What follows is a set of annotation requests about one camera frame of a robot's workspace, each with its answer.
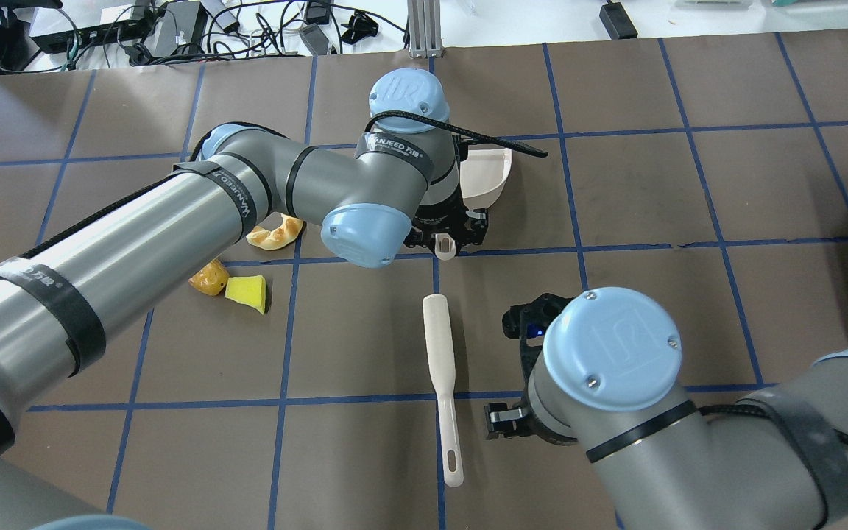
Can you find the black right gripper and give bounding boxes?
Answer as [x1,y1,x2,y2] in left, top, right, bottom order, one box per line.
[484,402,578,446]

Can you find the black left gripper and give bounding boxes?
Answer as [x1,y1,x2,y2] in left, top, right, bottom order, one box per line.
[403,188,489,255]

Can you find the beige plastic dustpan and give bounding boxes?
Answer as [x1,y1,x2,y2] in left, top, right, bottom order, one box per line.
[437,149,514,261]

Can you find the beige hand brush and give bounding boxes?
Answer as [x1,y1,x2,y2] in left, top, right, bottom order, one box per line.
[422,293,464,487]

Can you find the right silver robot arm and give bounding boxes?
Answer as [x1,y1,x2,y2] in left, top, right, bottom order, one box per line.
[485,286,848,529]

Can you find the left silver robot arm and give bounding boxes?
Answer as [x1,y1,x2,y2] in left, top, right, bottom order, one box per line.
[0,68,491,529]

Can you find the croissant toy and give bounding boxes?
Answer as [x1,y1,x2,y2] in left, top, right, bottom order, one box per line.
[244,214,305,252]

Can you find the yellow sponge wedge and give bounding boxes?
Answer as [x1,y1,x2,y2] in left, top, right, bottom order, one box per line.
[225,275,268,315]

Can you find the black power adapter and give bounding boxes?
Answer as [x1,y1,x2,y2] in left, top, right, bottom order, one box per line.
[598,1,638,40]

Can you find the brown potato toy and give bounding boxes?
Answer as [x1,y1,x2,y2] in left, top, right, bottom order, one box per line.
[188,258,231,297]

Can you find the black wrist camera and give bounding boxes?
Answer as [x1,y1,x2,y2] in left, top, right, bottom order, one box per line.
[501,293,574,363]

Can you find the aluminium frame post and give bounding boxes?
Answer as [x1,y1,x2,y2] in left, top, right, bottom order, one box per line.
[407,0,444,58]

